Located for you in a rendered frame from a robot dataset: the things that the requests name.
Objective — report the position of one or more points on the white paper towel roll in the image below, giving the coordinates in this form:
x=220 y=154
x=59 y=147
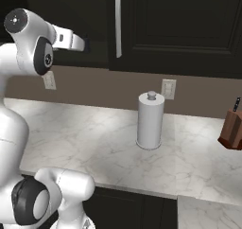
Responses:
x=150 y=121

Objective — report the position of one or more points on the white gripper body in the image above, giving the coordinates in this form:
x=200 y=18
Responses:
x=77 y=42

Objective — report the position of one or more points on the dark cabinet door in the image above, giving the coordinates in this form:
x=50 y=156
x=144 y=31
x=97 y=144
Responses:
x=179 y=27

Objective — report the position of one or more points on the brown wooden knife block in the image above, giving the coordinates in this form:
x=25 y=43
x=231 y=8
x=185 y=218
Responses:
x=232 y=131

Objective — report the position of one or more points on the white wall outlet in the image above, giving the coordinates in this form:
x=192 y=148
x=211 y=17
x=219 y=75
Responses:
x=168 y=89
x=49 y=80

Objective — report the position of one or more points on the dark wall cabinet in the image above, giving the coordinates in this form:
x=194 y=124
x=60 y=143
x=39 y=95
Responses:
x=75 y=21

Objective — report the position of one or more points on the dark base cabinet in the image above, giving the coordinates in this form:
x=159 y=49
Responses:
x=126 y=209

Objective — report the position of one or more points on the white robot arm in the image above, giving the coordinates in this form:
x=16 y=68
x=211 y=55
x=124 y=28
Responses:
x=12 y=135

